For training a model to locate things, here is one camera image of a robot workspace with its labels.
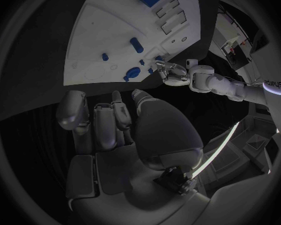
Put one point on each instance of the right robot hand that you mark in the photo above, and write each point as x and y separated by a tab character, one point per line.
112	172

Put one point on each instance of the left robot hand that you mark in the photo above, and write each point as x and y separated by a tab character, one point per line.
175	73

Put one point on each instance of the blue short cylinder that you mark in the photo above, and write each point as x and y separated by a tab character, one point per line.
158	57

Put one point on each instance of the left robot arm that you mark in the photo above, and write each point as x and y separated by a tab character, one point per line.
220	84

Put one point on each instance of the white task board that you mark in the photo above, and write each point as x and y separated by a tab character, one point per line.
107	33

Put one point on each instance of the blue small peg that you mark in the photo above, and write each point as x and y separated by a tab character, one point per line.
150	71

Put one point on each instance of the blue small plug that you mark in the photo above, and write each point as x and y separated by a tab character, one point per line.
142	62

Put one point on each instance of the blue gear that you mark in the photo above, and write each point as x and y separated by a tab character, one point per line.
133	73

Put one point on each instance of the blue long cylinder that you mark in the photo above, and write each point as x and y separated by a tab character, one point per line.
137	45

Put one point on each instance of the workshop desk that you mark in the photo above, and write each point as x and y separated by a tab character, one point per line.
235	54

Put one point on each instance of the blue short peg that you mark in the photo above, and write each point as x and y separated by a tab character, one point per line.
105	57

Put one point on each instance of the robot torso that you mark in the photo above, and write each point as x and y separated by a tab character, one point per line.
271	69

